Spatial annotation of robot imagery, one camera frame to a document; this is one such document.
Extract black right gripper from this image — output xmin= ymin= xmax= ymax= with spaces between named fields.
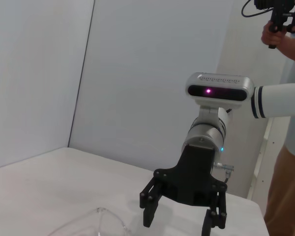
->
xmin=139 ymin=145 xmax=229 ymax=236

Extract clear transparent glasses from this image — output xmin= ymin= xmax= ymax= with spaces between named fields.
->
xmin=48 ymin=207 xmax=132 ymax=236

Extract black handheld camera rig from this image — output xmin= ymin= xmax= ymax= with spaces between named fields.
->
xmin=254 ymin=0 xmax=295 ymax=49

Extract bystander bare forearm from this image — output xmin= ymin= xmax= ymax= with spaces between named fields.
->
xmin=275 ymin=31 xmax=295 ymax=65

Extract bystander hand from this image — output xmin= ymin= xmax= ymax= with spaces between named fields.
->
xmin=261 ymin=21 xmax=295 ymax=47

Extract bystander brown trousers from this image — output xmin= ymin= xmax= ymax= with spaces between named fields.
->
xmin=263 ymin=145 xmax=295 ymax=236

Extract right arm connector cable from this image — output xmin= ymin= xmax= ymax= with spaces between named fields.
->
xmin=212 ymin=161 xmax=236 ymax=184

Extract white metal frame panel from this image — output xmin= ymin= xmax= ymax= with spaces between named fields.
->
xmin=247 ymin=117 xmax=292 ymax=206

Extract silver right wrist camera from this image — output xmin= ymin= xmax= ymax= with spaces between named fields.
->
xmin=185 ymin=72 xmax=255 ymax=109

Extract black camera rig cable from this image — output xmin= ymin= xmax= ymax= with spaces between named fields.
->
xmin=241 ymin=0 xmax=258 ymax=18

